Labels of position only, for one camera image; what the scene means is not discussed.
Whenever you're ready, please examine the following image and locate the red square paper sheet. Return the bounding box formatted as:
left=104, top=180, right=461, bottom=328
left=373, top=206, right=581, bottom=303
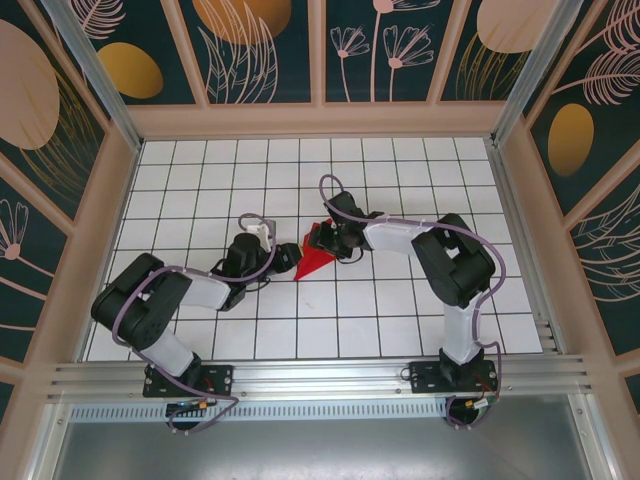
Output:
left=293, top=222, right=338, bottom=283

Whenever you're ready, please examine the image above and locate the grey metal sheet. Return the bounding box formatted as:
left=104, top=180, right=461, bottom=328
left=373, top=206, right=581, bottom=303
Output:
left=49, top=394, right=617, bottom=480

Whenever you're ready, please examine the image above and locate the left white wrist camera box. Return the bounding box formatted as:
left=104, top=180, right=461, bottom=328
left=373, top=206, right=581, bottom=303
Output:
left=246, top=221, right=277, bottom=252

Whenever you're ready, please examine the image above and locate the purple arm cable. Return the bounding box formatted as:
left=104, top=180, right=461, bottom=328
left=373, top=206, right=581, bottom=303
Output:
left=318, top=173, right=509, bottom=432
left=112, top=213, right=278, bottom=436

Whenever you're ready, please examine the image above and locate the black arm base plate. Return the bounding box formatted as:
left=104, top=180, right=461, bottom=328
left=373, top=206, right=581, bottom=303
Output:
left=408, top=360, right=500, bottom=394
left=143, top=363, right=235, bottom=399

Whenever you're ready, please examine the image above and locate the long aluminium mounting rail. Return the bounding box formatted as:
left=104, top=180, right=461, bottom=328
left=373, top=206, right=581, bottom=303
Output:
left=47, top=354, right=594, bottom=402

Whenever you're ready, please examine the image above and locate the grey slotted cable duct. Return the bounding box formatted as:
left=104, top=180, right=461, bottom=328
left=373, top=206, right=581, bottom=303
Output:
left=69, top=403, right=451, bottom=422

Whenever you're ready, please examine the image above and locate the aluminium corner post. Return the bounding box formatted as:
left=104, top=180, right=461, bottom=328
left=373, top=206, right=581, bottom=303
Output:
left=491, top=0, right=587, bottom=147
left=42, top=0, right=145, bottom=152

